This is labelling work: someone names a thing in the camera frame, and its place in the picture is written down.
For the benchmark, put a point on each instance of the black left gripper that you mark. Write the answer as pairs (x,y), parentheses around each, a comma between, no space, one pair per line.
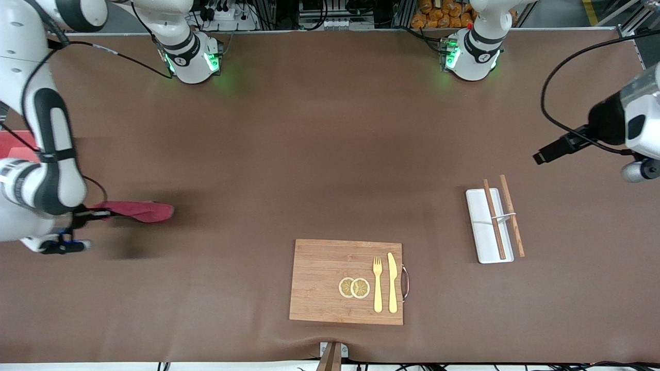
(604,121)

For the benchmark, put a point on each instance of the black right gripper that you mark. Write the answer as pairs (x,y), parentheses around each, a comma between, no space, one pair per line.
(81,215)

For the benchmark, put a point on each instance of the red cloth with grey trim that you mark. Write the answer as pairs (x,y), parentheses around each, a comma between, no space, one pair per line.
(144,211)

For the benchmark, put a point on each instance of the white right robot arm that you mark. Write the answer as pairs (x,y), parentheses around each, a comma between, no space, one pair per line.
(51,129)

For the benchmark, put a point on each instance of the pink plastic bin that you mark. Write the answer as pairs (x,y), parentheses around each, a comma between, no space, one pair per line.
(15,141)

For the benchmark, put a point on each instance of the white rectangular tray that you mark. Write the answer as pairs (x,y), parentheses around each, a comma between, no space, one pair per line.
(482,232)

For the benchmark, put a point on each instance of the pile of orange buns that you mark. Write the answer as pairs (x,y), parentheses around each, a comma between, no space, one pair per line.
(443,15)

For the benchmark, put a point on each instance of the yellow plastic knife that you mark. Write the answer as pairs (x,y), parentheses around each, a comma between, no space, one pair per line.
(392,283)

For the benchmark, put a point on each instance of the white power strip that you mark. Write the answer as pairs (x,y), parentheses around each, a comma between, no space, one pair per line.
(227,18)

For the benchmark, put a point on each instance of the yellow plastic fork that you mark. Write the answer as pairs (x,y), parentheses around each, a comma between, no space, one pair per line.
(378,288)

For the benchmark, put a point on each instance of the lemon slice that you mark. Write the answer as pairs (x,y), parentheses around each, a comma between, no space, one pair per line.
(360,288)
(344,287)

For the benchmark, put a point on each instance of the aluminium frame post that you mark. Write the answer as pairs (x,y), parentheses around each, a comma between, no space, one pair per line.
(626,23)

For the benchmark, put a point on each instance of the wooden camera mount post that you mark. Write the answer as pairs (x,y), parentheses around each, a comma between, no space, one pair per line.
(330,358)

